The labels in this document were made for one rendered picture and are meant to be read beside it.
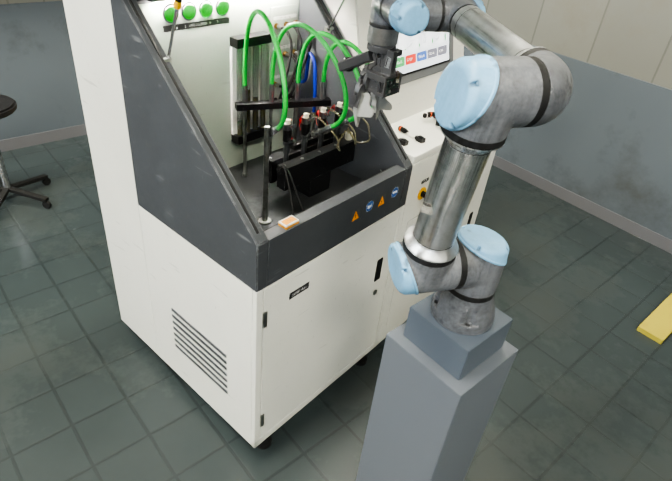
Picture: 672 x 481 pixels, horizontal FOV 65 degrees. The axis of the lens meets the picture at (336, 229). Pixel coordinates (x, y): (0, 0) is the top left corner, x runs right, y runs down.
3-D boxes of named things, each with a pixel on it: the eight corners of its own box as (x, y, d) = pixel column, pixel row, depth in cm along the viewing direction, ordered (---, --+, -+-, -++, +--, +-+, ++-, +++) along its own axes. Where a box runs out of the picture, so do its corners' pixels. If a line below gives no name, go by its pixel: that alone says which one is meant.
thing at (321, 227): (267, 286, 147) (269, 240, 137) (257, 279, 149) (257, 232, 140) (398, 208, 187) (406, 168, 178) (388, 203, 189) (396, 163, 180)
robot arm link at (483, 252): (507, 295, 121) (524, 248, 113) (454, 302, 117) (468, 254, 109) (481, 263, 130) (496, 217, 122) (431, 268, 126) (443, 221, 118)
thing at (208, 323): (253, 461, 188) (255, 294, 144) (159, 368, 218) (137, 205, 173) (375, 356, 234) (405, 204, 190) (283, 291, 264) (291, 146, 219)
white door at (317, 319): (260, 440, 184) (264, 291, 145) (256, 435, 185) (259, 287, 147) (375, 344, 226) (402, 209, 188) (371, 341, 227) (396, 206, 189)
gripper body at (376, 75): (381, 101, 131) (388, 52, 124) (354, 90, 135) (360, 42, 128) (399, 95, 136) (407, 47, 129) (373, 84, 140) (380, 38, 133)
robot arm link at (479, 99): (457, 300, 118) (561, 77, 81) (395, 309, 114) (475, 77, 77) (436, 261, 126) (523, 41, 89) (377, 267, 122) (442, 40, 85)
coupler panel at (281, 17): (274, 101, 189) (277, 9, 172) (268, 98, 191) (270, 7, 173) (300, 93, 198) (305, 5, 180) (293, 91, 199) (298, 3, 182)
